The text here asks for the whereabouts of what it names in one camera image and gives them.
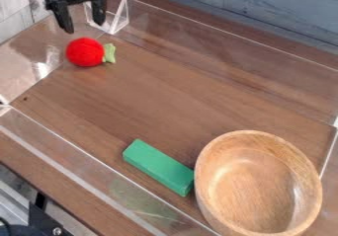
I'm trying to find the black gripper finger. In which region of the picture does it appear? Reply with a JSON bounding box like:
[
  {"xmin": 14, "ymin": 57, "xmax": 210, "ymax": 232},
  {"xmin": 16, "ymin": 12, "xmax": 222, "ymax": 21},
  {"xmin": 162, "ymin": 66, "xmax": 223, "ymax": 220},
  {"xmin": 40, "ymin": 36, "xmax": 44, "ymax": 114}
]
[
  {"xmin": 91, "ymin": 0, "xmax": 107, "ymax": 26},
  {"xmin": 52, "ymin": 1, "xmax": 74, "ymax": 34}
]

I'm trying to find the red plush strawberry toy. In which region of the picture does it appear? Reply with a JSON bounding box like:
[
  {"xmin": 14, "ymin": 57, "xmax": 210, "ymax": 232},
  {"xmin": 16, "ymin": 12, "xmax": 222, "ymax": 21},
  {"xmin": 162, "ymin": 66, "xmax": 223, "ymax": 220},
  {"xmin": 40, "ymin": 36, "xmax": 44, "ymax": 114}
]
[{"xmin": 64, "ymin": 38, "xmax": 117, "ymax": 68}]

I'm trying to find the clear acrylic back barrier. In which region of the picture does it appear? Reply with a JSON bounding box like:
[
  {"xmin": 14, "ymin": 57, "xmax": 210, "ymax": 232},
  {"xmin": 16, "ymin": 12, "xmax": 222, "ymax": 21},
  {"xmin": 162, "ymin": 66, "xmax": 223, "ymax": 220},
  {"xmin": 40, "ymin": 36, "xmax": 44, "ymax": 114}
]
[{"xmin": 123, "ymin": 0, "xmax": 338, "ymax": 125}]

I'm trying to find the clear acrylic barrier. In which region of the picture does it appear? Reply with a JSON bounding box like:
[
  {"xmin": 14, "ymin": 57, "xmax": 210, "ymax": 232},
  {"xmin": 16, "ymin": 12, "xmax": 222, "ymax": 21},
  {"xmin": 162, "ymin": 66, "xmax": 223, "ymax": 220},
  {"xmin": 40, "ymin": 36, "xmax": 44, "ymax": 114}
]
[
  {"xmin": 0, "ymin": 105, "xmax": 219, "ymax": 236},
  {"xmin": 123, "ymin": 0, "xmax": 338, "ymax": 125}
]

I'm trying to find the green rectangular block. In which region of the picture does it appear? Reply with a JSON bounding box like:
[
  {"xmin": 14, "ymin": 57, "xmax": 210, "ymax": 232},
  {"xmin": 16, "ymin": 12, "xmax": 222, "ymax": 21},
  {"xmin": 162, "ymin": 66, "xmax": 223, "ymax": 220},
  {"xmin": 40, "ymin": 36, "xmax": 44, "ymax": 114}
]
[{"xmin": 123, "ymin": 139, "xmax": 194, "ymax": 197}]

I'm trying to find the clear acrylic front barrier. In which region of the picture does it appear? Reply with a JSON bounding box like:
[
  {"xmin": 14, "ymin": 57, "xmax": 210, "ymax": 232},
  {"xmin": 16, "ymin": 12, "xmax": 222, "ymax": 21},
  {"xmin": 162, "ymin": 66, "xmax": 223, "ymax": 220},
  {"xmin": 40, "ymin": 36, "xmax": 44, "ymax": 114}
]
[{"xmin": 0, "ymin": 105, "xmax": 219, "ymax": 236}]

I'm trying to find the wooden bowl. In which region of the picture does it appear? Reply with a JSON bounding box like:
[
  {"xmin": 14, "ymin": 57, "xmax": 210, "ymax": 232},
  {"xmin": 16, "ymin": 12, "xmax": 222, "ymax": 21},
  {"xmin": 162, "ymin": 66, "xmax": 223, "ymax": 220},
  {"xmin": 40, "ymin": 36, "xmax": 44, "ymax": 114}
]
[{"xmin": 194, "ymin": 130, "xmax": 322, "ymax": 236}]

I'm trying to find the clear acrylic corner bracket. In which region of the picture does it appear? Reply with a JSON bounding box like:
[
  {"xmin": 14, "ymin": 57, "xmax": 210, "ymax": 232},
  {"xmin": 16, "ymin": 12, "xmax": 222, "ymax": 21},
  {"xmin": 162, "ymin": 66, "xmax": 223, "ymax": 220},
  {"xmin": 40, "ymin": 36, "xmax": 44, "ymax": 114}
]
[{"xmin": 83, "ymin": 0, "xmax": 130, "ymax": 35}]

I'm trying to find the black clamp and cable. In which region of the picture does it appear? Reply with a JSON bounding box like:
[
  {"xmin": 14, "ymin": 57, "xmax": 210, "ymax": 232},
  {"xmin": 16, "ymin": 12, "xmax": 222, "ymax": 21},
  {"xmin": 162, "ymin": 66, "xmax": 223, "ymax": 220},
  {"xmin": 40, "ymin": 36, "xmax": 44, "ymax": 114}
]
[{"xmin": 0, "ymin": 194, "xmax": 74, "ymax": 236}]

